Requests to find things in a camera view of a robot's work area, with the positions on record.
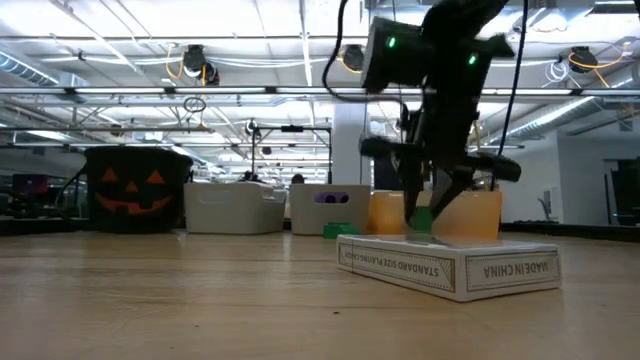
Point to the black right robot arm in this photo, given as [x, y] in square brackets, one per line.
[450, 30]

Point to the dark monitor purple screen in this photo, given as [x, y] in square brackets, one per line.
[30, 184]

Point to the black metal rig frame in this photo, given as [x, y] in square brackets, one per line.
[292, 128]

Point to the grey plastic bin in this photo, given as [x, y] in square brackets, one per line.
[310, 220]
[235, 210]

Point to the white playing card deck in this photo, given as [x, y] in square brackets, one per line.
[450, 272]

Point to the small dark green brick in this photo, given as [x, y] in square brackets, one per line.
[342, 231]
[422, 220]

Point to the long ceiling light rail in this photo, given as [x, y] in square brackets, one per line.
[150, 90]

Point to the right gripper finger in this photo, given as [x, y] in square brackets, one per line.
[412, 190]
[452, 192]

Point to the orange plastic bin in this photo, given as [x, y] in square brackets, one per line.
[475, 215]

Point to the black jack-o-lantern bucket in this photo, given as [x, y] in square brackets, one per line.
[135, 165]

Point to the purple foam die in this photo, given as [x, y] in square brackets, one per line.
[331, 198]

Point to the black monitor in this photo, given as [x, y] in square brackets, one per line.
[386, 175]

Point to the silver ventilation duct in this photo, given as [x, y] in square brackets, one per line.
[25, 70]

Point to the black aluminium table frame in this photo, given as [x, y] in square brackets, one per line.
[35, 226]

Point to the person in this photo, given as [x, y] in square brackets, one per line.
[298, 179]

